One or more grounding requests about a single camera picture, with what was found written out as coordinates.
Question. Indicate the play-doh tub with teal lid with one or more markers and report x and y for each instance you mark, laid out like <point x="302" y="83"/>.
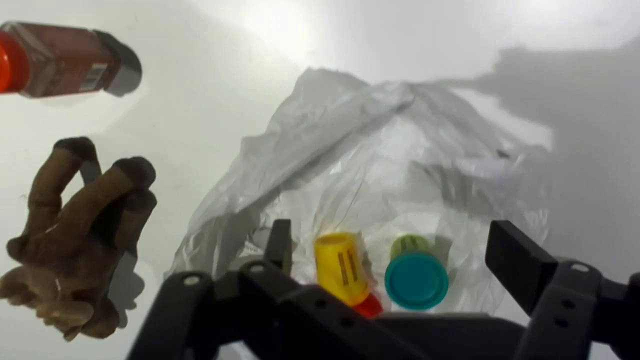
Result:
<point x="416" y="281"/>

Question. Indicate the spice jar with orange lid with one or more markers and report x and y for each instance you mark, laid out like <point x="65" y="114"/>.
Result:
<point x="67" y="61"/>

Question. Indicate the white crumpled plastic bag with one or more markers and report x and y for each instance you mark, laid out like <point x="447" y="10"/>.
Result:
<point x="401" y="173"/>

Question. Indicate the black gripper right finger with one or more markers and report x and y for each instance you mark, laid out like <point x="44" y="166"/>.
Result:
<point x="573" y="307"/>

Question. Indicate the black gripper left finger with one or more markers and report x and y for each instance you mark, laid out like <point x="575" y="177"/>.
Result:
<point x="266" y="320"/>

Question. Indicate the brown plush moose toy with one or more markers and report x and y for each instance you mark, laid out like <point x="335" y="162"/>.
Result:
<point x="72" y="240"/>

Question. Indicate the yellow play-doh tub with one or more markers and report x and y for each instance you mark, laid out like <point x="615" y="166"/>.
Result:
<point x="340" y="263"/>

